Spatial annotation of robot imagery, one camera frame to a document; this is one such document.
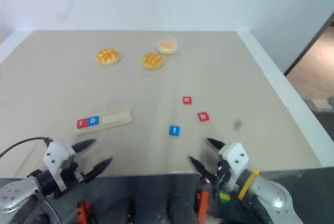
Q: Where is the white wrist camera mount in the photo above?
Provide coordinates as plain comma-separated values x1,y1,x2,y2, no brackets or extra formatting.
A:
42,141,77,192
217,142,250,183

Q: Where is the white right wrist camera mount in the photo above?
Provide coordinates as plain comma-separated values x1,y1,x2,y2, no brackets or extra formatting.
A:
217,142,250,183

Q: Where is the red letter tile b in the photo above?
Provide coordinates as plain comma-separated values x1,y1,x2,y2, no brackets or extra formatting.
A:
197,111,210,123

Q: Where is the blue letter tile t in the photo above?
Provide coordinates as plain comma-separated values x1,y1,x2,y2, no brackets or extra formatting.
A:
168,125,182,137

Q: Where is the orange upright bar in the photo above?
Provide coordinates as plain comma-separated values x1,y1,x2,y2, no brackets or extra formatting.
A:
196,181,211,223

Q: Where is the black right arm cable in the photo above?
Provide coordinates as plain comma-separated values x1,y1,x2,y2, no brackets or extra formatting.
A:
244,194,272,224

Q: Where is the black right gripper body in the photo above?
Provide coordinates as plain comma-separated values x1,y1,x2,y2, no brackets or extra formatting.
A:
214,157,236,191

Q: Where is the small cardboard box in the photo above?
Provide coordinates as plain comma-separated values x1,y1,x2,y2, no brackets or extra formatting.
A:
309,98,330,110

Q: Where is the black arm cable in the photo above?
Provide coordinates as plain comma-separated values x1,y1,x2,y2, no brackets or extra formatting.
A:
0,137,53,158
244,194,272,224

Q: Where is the orange and black tool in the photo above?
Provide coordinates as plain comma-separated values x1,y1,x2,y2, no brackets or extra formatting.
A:
75,199,92,224

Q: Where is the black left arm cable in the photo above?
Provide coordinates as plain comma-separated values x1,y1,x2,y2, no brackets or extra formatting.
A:
0,137,53,158

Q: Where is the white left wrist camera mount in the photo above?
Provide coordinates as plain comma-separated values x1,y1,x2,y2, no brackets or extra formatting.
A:
42,141,77,192

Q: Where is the pale round bread bun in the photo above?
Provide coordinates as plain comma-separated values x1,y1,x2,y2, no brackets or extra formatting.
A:
157,40,179,55

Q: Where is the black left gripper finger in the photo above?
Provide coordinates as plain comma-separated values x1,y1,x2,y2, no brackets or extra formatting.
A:
72,139,97,154
82,157,114,183

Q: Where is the yellow wrist band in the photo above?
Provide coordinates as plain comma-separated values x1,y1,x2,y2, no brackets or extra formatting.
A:
237,169,261,200

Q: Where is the crosshatched yellow bread bun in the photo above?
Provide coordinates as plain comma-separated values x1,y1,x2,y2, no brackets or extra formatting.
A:
141,52,165,70
96,49,121,66

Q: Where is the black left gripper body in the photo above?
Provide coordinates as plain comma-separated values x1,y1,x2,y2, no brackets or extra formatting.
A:
60,159,86,183

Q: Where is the pale wooden letter tray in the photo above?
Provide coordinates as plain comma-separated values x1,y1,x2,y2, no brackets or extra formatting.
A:
75,107,133,135

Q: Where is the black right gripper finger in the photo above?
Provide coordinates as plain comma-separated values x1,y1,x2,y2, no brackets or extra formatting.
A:
188,156,218,184
206,137,225,152

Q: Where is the clear plastic bread wrapper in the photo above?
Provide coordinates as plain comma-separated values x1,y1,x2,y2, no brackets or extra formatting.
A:
155,35,184,56

